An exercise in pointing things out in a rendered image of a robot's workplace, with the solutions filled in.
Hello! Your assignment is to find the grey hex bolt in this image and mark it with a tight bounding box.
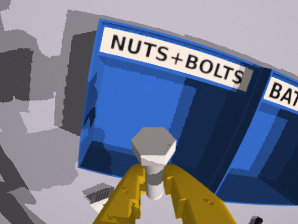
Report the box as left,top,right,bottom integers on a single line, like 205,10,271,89
131,127,176,200

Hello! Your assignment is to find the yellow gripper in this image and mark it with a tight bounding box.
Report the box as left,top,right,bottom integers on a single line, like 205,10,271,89
92,164,237,224

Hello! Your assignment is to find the black hex-head bolt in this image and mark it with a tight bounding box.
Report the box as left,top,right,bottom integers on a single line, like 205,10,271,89
254,217,263,224

